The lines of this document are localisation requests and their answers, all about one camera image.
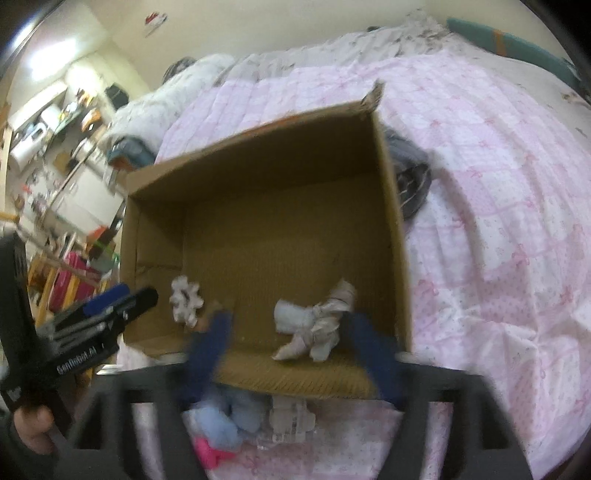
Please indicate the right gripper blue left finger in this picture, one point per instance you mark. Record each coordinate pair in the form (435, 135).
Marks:
(203, 355)

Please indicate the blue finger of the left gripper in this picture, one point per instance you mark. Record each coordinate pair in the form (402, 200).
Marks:
(101, 302)
(121, 313)

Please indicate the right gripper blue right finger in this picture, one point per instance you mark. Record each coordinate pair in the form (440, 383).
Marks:
(378, 355)

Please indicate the light blue fluffy plush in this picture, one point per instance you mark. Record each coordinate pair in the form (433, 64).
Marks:
(228, 416)

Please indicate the clear bag with label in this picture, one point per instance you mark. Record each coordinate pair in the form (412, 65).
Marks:
(289, 422)

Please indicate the pink silicone round object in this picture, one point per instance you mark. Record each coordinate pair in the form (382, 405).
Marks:
(209, 457)

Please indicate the white sock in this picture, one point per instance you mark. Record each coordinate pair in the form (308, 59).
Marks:
(290, 318)

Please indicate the person's left hand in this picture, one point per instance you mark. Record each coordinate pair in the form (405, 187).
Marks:
(33, 426)

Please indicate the white kitchen cabinet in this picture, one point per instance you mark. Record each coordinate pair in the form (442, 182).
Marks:
(85, 202)

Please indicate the brown cardboard box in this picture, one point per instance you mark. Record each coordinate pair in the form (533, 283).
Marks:
(280, 211)

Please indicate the pink patterned quilt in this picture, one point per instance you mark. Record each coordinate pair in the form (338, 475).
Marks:
(499, 255)

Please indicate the grey white duvet pile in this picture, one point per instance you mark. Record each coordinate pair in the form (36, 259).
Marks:
(137, 130)

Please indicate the black hanging garment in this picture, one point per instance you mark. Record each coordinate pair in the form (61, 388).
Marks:
(117, 96)

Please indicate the dark striped garment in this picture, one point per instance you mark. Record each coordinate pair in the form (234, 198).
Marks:
(412, 170)

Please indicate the grey floral bed sheet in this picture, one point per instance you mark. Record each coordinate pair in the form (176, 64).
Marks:
(420, 34)

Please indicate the teal bolster pillow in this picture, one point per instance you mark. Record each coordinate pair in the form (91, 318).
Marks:
(507, 45)

